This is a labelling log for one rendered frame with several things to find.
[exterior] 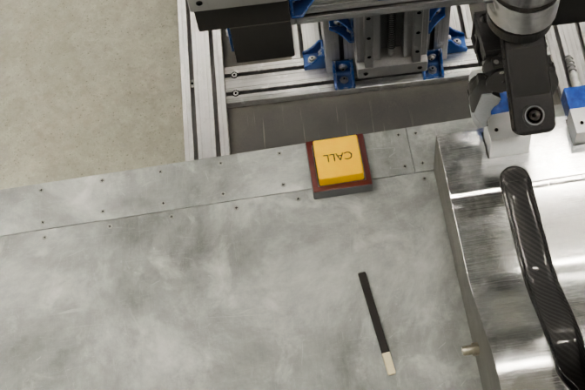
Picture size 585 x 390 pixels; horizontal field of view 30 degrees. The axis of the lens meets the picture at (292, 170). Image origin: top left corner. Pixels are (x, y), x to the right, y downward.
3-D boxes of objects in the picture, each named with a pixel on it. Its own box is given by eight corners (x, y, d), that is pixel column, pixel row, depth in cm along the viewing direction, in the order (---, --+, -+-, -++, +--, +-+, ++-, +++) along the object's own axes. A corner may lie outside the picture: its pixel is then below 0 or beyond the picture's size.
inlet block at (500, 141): (467, 71, 143) (467, 50, 138) (505, 64, 143) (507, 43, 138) (489, 160, 137) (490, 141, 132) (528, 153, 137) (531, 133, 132)
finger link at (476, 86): (494, 100, 132) (518, 58, 124) (497, 112, 131) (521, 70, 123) (457, 101, 131) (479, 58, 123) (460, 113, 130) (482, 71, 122)
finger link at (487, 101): (473, 94, 138) (496, 50, 130) (483, 134, 135) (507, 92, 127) (449, 95, 137) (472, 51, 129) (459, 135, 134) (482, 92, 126)
